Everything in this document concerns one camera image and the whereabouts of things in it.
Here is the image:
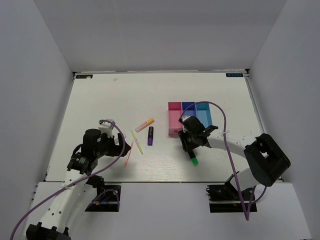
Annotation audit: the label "pink drawer box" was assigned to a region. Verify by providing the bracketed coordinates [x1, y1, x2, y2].
[168, 102, 183, 136]

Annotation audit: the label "green black highlighter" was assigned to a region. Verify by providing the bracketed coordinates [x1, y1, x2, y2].
[190, 157, 199, 166]

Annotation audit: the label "corner label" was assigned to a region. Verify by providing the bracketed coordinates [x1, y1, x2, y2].
[225, 72, 244, 78]
[75, 74, 93, 79]

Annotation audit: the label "pink thin pen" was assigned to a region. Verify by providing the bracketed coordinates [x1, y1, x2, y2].
[124, 141, 134, 167]

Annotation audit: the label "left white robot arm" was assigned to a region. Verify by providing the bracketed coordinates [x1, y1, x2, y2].
[26, 128, 131, 240]

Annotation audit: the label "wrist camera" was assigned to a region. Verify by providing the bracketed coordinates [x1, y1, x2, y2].
[178, 115, 194, 133]
[98, 119, 115, 138]

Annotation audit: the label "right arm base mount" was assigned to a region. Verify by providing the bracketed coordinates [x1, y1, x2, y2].
[205, 172, 259, 213]

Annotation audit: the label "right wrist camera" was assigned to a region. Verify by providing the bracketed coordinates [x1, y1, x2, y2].
[178, 115, 194, 133]

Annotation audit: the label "right corner label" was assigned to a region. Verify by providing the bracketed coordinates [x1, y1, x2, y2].
[225, 72, 244, 78]

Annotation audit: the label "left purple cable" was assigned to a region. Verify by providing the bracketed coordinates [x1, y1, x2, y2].
[10, 119, 126, 240]

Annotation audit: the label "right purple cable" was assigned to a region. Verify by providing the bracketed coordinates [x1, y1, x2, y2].
[178, 101, 268, 221]

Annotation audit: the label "light blue drawer box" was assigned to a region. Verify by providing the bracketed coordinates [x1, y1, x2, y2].
[195, 102, 213, 128]

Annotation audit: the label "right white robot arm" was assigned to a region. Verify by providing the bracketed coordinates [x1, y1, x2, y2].
[178, 116, 291, 200]

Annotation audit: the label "purple black highlighter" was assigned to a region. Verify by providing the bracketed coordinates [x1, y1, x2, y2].
[147, 126, 154, 146]

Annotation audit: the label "purple cable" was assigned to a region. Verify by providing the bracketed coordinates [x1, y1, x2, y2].
[178, 101, 268, 221]
[10, 119, 126, 240]

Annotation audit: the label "yellow thin pen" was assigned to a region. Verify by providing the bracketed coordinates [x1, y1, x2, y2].
[130, 129, 144, 155]

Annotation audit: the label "left corner label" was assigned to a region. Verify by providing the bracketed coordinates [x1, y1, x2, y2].
[75, 74, 93, 79]

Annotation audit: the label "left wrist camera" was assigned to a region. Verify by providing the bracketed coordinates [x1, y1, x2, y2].
[98, 119, 115, 138]

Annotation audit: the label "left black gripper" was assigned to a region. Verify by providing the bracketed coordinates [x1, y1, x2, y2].
[95, 131, 131, 158]

